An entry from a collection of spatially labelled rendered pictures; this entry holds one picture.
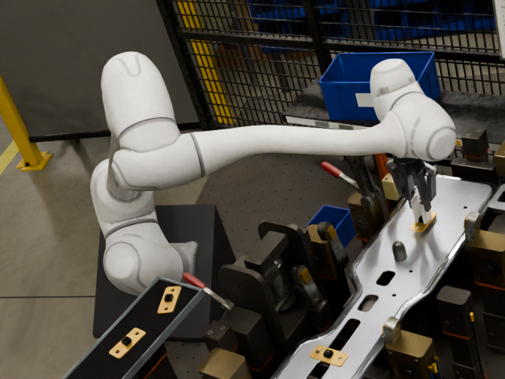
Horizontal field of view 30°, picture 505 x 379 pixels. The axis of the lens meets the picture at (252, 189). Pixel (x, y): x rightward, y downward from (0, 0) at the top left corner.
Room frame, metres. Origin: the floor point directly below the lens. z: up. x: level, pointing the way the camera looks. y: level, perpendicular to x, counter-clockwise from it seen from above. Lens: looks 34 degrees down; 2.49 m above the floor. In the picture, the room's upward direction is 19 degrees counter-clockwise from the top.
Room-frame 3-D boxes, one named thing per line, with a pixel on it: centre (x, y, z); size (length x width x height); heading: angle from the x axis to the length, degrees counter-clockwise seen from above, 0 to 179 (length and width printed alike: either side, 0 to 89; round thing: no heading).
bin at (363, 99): (2.37, -0.45, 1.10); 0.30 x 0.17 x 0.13; 53
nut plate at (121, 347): (1.57, 0.36, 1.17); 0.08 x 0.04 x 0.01; 128
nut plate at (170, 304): (1.66, 0.26, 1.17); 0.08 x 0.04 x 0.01; 158
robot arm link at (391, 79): (1.81, -0.37, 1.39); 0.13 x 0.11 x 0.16; 7
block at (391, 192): (1.97, -0.35, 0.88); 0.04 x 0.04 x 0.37; 44
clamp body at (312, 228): (1.85, -0.11, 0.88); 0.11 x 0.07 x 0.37; 44
